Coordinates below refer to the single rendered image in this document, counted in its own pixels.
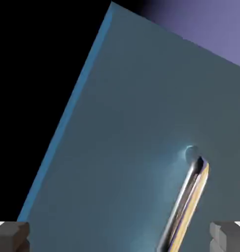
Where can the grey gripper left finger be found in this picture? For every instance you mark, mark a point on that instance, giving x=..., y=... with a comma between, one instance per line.
x=10, y=237

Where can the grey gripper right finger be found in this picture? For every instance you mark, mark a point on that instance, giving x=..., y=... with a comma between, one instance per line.
x=228, y=238

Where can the blue drawer front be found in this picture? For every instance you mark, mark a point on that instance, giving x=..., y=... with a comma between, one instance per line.
x=119, y=137

